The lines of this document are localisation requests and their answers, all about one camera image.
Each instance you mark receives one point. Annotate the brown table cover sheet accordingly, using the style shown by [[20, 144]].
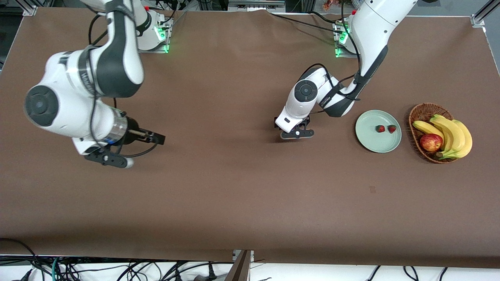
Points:
[[273, 195]]

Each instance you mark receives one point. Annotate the short yellow banana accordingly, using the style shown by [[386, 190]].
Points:
[[425, 127]]

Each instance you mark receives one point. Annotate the brown wicker basket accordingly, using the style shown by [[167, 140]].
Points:
[[420, 111]]

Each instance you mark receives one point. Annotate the red toy strawberry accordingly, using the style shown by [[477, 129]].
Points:
[[391, 128], [380, 128]]

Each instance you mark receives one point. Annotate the small metal bracket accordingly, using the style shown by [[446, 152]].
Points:
[[236, 255]]

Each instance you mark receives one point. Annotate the pale green round plate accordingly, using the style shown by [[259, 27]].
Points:
[[375, 140]]

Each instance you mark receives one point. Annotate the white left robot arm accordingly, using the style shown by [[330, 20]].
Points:
[[375, 23]]

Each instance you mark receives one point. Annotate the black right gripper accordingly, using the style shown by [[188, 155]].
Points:
[[133, 128]]

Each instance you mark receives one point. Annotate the black power plug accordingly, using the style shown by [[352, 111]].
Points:
[[211, 273]]

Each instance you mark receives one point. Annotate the yellow banana bunch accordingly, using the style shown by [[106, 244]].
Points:
[[451, 132]]

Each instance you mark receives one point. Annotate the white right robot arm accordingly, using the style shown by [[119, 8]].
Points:
[[78, 78]]

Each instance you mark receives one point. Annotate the colourful background object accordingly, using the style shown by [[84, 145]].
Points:
[[332, 4]]

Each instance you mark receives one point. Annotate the aluminium frame profile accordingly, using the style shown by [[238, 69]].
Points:
[[478, 19], [30, 11]]

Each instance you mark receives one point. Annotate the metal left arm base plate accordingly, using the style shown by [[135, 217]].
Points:
[[340, 52]]

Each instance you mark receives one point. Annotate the aluminium frame rail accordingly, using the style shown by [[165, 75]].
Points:
[[256, 4]]

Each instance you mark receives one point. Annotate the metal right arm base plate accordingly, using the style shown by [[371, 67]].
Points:
[[162, 47]]

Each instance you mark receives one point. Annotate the long yellow banana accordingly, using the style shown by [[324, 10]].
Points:
[[466, 140]]

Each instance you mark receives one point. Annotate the red apple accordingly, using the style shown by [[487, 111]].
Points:
[[431, 142]]

